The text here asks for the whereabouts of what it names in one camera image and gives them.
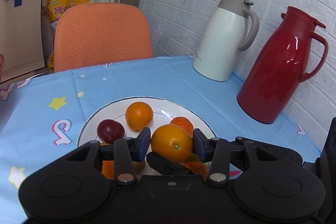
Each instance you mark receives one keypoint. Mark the white thermos jug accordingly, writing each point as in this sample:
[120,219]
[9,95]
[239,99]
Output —
[232,28]

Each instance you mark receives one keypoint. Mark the dark red plum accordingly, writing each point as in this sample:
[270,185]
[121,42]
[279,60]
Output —
[109,131]

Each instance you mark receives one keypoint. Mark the orange chair near wall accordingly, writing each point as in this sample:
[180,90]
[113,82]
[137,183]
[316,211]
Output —
[100,33]

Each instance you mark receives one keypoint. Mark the pink glass bowl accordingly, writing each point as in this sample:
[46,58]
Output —
[2,63]

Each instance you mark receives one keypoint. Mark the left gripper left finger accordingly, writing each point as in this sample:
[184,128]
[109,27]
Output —
[125,152]

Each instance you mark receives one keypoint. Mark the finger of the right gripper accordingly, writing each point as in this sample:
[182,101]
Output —
[165,166]
[283,151]

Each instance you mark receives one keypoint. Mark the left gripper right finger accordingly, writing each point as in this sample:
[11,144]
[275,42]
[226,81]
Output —
[217,152]

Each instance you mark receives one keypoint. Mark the red thermos jug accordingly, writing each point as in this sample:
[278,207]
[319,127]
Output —
[281,66]

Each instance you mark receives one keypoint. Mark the brown cardboard box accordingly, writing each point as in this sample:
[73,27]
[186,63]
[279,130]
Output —
[21,37]

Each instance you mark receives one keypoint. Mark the longan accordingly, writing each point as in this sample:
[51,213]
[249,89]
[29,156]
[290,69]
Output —
[139,166]

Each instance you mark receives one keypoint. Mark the large orange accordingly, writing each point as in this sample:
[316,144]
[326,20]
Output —
[172,142]
[138,115]

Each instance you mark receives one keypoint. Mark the blue cartoon tablecloth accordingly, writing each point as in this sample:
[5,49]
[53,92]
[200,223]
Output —
[41,118]

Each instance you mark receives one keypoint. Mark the yellow snack bag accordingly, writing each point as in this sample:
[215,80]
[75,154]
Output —
[65,11]

